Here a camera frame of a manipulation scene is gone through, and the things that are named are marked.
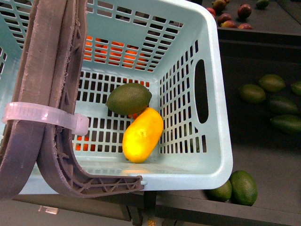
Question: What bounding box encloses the yellow mango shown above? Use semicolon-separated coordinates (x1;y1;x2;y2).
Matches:
122;107;164;163

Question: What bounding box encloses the green avocado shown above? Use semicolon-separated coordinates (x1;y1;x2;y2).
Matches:
106;83;152;115

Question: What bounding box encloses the light blue plastic basket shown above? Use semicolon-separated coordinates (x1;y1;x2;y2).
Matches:
0;0;234;195

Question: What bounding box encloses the brown basket handle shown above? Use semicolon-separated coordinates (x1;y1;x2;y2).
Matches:
0;0;143;200

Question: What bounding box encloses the white zip tie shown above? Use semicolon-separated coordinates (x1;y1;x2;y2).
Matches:
1;102;89;136

